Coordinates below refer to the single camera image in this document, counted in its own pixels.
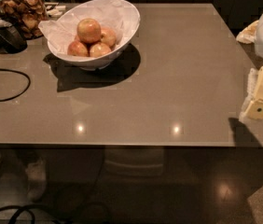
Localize front middle apple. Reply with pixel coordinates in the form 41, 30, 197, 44
90, 42, 111, 58

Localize right back apple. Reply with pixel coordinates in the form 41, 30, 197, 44
101, 27, 117, 48

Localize black round appliance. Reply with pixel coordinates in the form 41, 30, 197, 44
0, 26, 27, 54

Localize red-yellow apple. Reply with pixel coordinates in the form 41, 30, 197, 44
76, 18, 101, 44

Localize white bowl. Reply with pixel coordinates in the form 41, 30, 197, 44
46, 0, 141, 71

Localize white paper liner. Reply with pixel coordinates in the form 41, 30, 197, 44
38, 0, 140, 54

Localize black cables on floor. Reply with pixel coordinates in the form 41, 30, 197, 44
0, 195, 76, 224

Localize white shoe on floor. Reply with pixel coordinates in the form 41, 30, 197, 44
25, 159, 47, 202

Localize small white items behind bowl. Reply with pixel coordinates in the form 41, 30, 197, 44
46, 5, 66, 18

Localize glass jar of snacks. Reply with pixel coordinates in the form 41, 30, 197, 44
0, 0, 48, 39

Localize black cable on table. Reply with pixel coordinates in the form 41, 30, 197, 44
0, 67, 32, 103

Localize front left apple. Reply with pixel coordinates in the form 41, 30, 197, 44
67, 40, 89, 57

